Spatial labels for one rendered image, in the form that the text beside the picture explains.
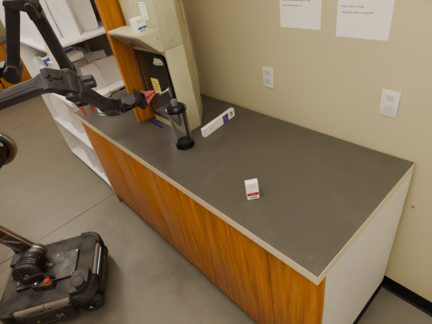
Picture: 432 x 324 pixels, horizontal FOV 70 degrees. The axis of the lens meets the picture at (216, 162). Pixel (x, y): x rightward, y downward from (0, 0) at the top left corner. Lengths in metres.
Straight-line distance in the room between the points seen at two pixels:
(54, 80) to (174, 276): 1.51
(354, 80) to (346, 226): 0.64
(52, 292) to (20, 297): 0.20
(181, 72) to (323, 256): 1.10
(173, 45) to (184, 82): 0.19
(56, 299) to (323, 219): 1.64
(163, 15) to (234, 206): 0.92
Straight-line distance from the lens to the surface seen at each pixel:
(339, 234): 1.16
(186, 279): 2.23
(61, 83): 1.26
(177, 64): 1.64
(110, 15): 1.87
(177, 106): 1.54
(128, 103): 1.56
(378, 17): 1.37
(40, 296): 2.31
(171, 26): 1.61
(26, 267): 2.28
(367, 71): 1.44
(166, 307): 2.17
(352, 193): 1.31
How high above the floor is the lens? 1.82
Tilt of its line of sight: 36 degrees down
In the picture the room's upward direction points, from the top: 12 degrees counter-clockwise
